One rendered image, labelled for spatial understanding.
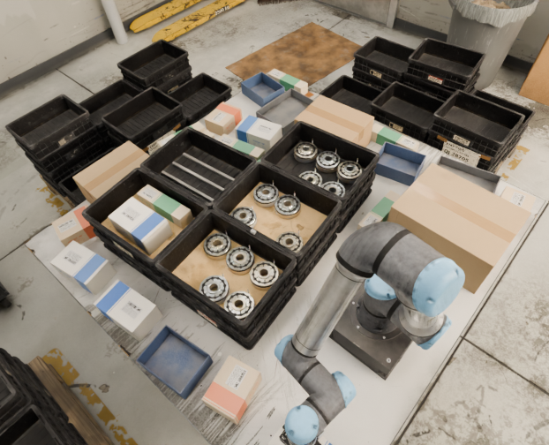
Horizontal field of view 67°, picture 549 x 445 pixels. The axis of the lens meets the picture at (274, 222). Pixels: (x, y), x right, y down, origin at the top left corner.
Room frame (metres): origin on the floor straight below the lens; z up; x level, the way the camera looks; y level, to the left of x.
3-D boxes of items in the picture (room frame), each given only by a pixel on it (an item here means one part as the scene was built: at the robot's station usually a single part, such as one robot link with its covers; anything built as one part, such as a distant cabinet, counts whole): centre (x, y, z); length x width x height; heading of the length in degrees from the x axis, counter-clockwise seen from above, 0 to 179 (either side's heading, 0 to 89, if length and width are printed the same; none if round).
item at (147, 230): (0.98, 0.51, 0.87); 0.20 x 0.12 x 0.09; 49
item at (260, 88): (1.97, 0.00, 0.74); 0.20 x 0.15 x 0.07; 36
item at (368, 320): (0.58, -0.32, 0.85); 0.15 x 0.15 x 0.10
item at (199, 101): (2.35, 0.45, 0.31); 0.40 x 0.30 x 0.34; 135
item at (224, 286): (0.69, 0.23, 0.86); 0.10 x 0.10 x 0.01
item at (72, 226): (1.11, 0.84, 0.74); 0.16 x 0.12 x 0.07; 122
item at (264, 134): (1.60, 0.04, 0.75); 0.20 x 0.12 x 0.09; 57
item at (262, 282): (0.73, 0.05, 0.86); 0.10 x 0.10 x 0.01
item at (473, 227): (0.91, -0.69, 0.80); 0.40 x 0.30 x 0.20; 44
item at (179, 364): (0.49, 0.38, 0.74); 0.20 x 0.15 x 0.07; 52
